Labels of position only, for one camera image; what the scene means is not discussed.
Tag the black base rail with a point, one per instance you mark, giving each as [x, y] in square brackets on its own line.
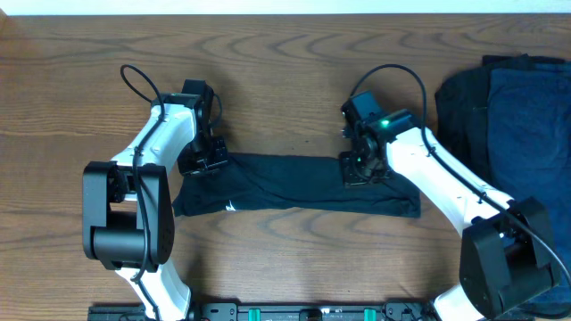
[391, 311]

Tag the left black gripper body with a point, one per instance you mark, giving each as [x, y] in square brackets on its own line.
[205, 157]

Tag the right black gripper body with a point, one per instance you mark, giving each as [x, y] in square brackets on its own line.
[358, 170]

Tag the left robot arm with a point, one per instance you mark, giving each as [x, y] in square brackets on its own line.
[128, 220]

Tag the dark teal t-shirt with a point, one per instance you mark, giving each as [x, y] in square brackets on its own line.
[281, 182]

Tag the black garment in pile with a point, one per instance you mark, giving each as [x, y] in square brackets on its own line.
[461, 104]

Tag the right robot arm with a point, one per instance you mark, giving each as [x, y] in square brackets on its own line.
[507, 254]

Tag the blue garment in pile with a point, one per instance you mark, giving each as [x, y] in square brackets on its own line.
[528, 140]

